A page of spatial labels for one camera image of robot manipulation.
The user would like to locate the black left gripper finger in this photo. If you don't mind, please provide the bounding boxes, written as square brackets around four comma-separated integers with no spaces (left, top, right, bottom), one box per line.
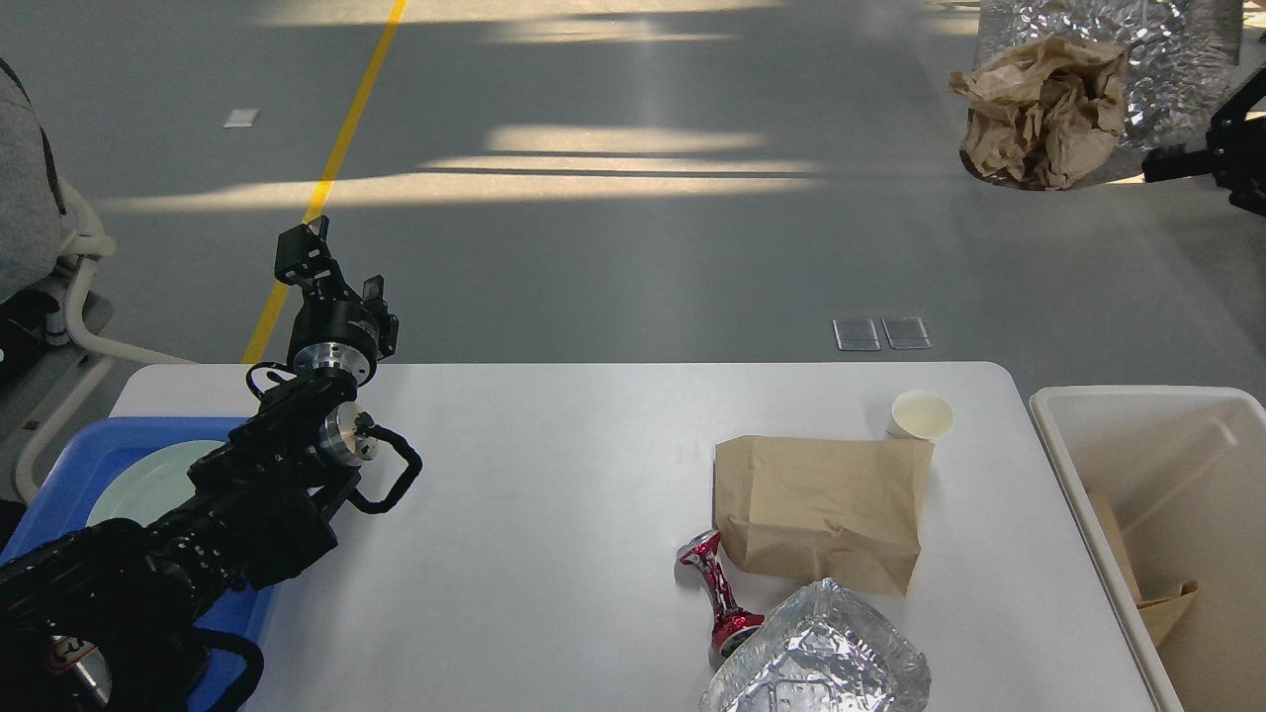
[361,275,400,359]
[273,215,352,302]

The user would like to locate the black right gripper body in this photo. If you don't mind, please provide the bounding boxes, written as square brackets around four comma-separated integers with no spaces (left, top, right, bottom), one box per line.
[1206,67,1265,217]

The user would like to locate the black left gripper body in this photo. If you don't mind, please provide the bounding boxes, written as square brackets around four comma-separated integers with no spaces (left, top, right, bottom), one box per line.
[287,298,384,385]

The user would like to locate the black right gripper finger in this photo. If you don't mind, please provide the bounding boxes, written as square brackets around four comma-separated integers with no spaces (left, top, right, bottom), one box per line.
[1142,144,1220,184]

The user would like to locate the small foil piece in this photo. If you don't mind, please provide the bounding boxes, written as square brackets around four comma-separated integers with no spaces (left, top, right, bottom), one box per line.
[975,1,1243,149]

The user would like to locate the brown paper napkin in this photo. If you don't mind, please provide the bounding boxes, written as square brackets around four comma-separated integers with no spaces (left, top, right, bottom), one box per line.
[950,35,1128,191]

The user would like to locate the light green plate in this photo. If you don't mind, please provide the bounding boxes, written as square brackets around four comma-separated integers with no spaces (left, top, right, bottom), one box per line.
[86,440,225,526]

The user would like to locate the brown paper bag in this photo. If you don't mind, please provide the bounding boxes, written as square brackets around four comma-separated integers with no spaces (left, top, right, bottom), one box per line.
[711,435,936,595]

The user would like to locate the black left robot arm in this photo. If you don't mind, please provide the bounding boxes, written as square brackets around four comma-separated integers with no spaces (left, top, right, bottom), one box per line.
[1,215,423,711]

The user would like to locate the white chair left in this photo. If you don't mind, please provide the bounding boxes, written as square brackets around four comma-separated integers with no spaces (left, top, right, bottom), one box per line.
[3,63,179,504]

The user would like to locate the white plastic bin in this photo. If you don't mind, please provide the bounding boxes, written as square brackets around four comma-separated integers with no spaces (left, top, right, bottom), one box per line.
[1031,385,1265,711]

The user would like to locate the right floor outlet plate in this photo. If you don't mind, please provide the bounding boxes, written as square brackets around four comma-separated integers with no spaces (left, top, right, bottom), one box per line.
[881,315,933,350]

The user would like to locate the floor outlet plate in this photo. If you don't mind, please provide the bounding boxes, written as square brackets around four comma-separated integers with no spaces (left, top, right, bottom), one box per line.
[832,318,882,352]
[881,315,933,350]

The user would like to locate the left floor outlet plate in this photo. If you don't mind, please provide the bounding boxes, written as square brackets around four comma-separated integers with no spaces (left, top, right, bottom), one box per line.
[832,318,882,352]

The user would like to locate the blue plastic tray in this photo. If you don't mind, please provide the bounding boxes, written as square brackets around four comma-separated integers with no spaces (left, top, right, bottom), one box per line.
[3,416,273,711]

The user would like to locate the cardboard piece in bin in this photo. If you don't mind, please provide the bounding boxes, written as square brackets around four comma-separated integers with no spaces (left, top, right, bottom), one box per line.
[1086,492,1201,649]

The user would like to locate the crushed red soda can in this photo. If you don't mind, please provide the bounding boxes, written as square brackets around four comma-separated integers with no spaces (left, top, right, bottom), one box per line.
[677,530,766,659]

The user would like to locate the crumpled aluminium foil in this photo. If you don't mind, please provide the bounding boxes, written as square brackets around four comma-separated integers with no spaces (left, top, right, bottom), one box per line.
[698,578,932,711]

